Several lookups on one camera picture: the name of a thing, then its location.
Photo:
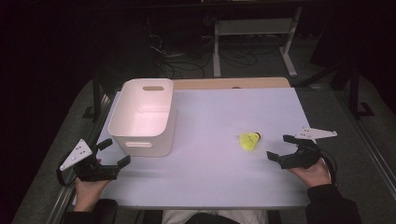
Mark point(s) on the person's light trousers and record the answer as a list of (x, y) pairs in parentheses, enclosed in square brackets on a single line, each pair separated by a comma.
[(218, 216)]

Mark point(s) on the white metal desk frame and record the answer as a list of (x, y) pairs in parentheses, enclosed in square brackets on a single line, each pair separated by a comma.
[(253, 27)]

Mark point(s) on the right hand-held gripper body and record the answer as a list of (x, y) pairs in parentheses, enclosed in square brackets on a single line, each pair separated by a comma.
[(306, 155)]

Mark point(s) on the white plastic storage bin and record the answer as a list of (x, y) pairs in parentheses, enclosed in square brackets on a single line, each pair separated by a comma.
[(140, 118)]

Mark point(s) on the person's left hand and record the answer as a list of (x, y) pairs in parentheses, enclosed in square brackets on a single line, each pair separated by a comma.
[(88, 189)]

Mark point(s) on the white table mat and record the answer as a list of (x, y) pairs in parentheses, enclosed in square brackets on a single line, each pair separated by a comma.
[(211, 130)]

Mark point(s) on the yellow shuttlecock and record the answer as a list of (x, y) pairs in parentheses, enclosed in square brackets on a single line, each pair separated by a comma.
[(248, 141)]

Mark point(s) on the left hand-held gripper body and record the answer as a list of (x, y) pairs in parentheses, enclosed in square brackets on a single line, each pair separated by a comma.
[(93, 171)]

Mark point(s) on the person's right hand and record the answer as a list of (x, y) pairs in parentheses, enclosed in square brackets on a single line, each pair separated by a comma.
[(313, 175)]

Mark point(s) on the aluminium rail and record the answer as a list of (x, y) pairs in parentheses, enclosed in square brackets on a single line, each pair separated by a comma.
[(370, 149), (77, 174)]

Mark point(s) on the black metal stand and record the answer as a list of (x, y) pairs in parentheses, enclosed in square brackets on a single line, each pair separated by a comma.
[(355, 93), (96, 99)]

